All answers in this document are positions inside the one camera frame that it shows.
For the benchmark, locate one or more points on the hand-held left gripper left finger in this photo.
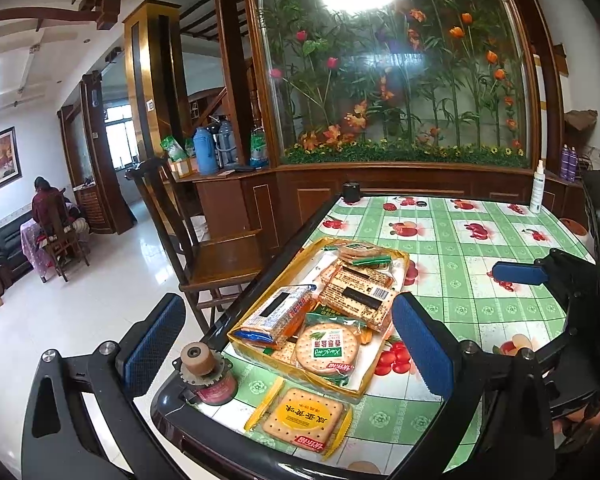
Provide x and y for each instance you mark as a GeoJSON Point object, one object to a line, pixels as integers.
{"type": "Point", "coordinates": [155, 345]}

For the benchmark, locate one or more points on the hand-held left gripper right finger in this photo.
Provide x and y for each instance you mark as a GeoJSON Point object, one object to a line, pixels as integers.
{"type": "Point", "coordinates": [422, 345]}

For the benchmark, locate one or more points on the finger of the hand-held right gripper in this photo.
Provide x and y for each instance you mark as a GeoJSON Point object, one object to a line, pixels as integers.
{"type": "Point", "coordinates": [520, 273]}

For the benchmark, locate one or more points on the white foam tray yellow tape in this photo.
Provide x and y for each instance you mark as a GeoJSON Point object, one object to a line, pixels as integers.
{"type": "Point", "coordinates": [370, 362]}

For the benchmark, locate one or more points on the green-edged soda cracker packet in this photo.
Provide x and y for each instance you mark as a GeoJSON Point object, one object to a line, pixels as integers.
{"type": "Point", "coordinates": [360, 300]}

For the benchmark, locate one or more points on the large round cracker packet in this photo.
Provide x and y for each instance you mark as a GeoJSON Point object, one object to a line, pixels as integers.
{"type": "Point", "coordinates": [325, 352]}

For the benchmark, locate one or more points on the small round cracker packet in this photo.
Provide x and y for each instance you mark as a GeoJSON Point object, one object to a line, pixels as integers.
{"type": "Point", "coordinates": [362, 251]}

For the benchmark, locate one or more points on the blue-edged cracker packet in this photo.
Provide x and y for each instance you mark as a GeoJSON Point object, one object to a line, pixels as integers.
{"type": "Point", "coordinates": [275, 312]}

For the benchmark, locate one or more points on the orange-edged clear cracker packet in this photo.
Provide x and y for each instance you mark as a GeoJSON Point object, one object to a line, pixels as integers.
{"type": "Point", "coordinates": [292, 332]}

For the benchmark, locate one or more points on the orange square cracker packet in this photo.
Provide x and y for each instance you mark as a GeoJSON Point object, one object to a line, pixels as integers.
{"type": "Point", "coordinates": [305, 415]}

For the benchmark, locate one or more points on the tape dispenser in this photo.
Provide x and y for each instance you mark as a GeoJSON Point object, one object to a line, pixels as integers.
{"type": "Point", "coordinates": [200, 360]}

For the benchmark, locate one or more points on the green fruit print tablecloth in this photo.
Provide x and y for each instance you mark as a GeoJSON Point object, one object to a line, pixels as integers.
{"type": "Point", "coordinates": [460, 300]}

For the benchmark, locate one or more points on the orange bowl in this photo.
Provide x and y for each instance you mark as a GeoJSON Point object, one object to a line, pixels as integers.
{"type": "Point", "coordinates": [573, 226]}

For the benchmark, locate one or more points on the white spray bottle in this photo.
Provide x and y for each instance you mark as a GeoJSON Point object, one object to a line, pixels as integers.
{"type": "Point", "coordinates": [536, 190]}

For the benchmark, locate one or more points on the dark framed table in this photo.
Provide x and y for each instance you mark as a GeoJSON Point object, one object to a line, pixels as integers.
{"type": "Point", "coordinates": [205, 435]}

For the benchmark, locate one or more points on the dark wooden chair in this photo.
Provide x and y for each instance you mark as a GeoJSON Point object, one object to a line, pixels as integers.
{"type": "Point", "coordinates": [220, 260]}

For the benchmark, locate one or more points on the purple bottle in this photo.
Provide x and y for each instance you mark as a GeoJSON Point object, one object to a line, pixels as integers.
{"type": "Point", "coordinates": [564, 162]}
{"type": "Point", "coordinates": [573, 165]}

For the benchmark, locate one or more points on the wooden dining chair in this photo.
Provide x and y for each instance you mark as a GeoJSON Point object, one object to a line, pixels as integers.
{"type": "Point", "coordinates": [62, 250]}

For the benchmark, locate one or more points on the brown basket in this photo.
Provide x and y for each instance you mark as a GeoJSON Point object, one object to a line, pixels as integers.
{"type": "Point", "coordinates": [580, 120]}

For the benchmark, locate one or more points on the small black container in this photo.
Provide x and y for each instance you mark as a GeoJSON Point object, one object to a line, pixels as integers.
{"type": "Point", "coordinates": [351, 194]}

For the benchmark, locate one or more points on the black sofa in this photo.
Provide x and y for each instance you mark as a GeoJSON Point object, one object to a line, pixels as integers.
{"type": "Point", "coordinates": [7, 245]}

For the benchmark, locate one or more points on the small cardboard box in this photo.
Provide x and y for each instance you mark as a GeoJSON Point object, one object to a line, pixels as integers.
{"type": "Point", "coordinates": [184, 167]}

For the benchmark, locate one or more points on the wooden cabinet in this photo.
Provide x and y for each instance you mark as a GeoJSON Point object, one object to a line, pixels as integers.
{"type": "Point", "coordinates": [300, 200]}

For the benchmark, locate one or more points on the green plastic bag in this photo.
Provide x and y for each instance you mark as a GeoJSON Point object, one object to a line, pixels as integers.
{"type": "Point", "coordinates": [174, 149]}

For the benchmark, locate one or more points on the blue thermos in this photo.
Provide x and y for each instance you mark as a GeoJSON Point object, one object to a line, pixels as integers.
{"type": "Point", "coordinates": [205, 152]}

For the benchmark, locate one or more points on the grey thermos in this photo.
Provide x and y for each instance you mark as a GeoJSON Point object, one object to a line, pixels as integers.
{"type": "Point", "coordinates": [226, 145]}

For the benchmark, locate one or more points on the green water bottle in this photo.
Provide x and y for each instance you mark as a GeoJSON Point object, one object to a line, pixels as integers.
{"type": "Point", "coordinates": [260, 145]}

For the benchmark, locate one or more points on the glass panel with artificial flowers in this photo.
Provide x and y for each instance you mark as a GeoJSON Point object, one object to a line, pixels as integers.
{"type": "Point", "coordinates": [380, 85]}

